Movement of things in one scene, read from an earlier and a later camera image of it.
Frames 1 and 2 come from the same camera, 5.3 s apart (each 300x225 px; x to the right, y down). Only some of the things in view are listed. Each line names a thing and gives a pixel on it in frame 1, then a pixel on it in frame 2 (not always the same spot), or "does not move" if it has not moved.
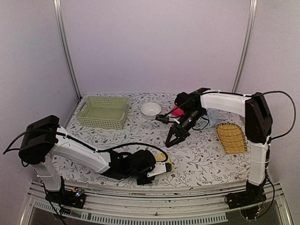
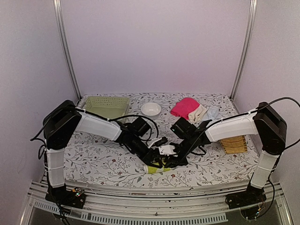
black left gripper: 143,182 -> 152,156
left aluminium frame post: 57,9 does not move
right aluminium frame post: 246,43 does not move
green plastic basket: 109,112 does not move
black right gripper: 178,127 -> 175,162
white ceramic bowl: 149,110 does not move
